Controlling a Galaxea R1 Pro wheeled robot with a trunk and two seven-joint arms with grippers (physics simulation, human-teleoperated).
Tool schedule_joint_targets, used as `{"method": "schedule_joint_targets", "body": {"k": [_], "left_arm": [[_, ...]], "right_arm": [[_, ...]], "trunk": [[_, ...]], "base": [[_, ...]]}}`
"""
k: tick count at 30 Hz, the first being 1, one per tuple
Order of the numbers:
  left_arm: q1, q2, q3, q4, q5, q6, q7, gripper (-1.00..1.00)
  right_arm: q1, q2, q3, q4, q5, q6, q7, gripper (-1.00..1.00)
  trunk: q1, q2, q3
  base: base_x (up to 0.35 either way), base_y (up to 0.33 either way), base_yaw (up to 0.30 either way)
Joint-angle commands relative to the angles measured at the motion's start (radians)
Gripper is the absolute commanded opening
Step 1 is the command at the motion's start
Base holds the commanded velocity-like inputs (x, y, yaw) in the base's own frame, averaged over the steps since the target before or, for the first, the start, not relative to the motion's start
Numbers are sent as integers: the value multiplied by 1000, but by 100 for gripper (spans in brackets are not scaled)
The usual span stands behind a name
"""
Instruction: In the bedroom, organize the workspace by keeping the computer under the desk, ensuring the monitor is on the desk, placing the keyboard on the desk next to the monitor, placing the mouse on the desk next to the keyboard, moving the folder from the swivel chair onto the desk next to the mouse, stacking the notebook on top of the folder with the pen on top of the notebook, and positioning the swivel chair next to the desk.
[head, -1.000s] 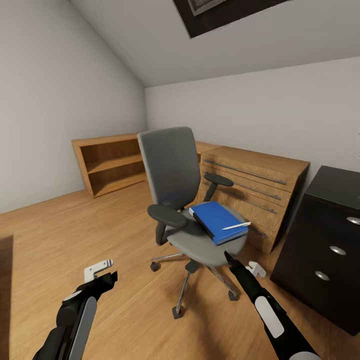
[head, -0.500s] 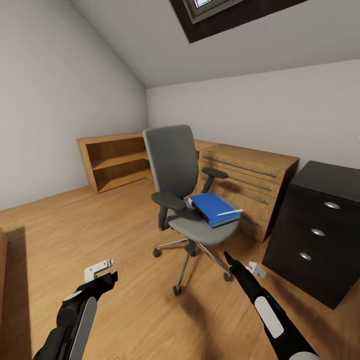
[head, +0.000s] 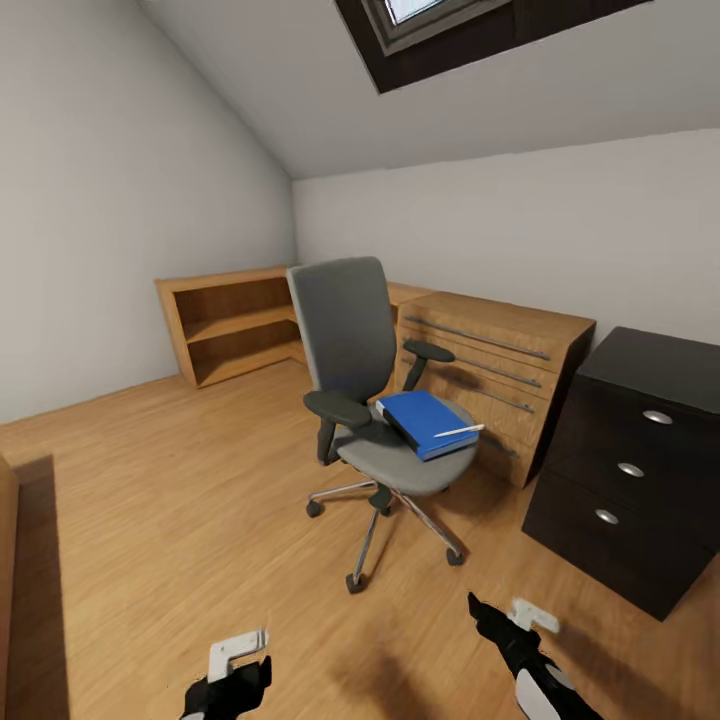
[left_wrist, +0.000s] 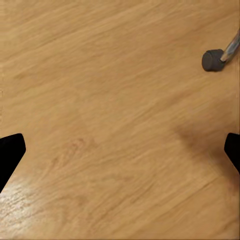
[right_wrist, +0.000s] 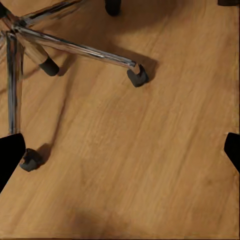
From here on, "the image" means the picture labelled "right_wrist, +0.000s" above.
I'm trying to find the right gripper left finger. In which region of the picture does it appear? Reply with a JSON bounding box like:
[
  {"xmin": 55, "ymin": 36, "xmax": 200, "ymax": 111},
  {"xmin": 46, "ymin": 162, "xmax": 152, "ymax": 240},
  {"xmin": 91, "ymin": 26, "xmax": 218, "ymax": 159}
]
[{"xmin": 0, "ymin": 133, "xmax": 27, "ymax": 193}]

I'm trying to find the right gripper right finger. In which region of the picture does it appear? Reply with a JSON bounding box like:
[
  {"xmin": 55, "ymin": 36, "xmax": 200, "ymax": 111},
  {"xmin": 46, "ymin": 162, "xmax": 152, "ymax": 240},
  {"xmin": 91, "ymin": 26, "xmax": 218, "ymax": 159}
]
[{"xmin": 224, "ymin": 132, "xmax": 240, "ymax": 173}]

